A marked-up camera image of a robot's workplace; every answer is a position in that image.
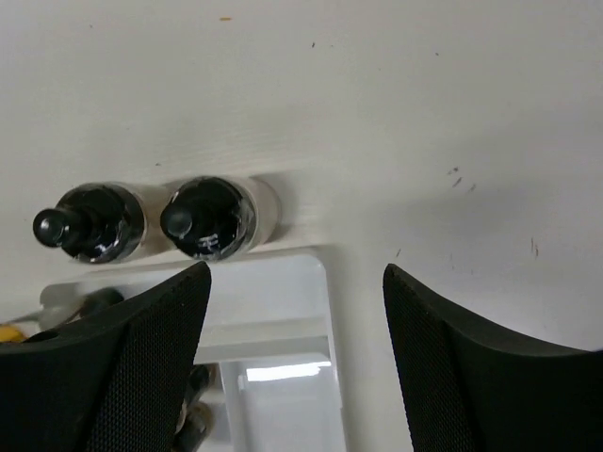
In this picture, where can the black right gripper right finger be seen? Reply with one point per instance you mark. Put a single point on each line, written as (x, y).
(469, 384)

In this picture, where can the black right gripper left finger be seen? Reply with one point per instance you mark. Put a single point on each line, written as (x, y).
(114, 381)

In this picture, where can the black cap spice jar front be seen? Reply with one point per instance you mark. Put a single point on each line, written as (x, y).
(196, 428)

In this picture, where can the black cap spice jar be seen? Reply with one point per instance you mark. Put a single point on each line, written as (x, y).
(196, 428)
(200, 379)

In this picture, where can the yellow oil bottle tan cap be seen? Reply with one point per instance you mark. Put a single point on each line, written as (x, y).
(12, 334)

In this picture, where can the black top shaker white spice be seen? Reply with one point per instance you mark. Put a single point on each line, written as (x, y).
(212, 218)

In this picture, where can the gold capped glass grinder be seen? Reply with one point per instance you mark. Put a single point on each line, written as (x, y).
(61, 310)

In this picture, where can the white plastic organizer tray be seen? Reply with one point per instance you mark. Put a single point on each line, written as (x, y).
(268, 328)

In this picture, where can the black top shaker brown spice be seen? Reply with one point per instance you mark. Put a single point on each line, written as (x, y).
(95, 223)

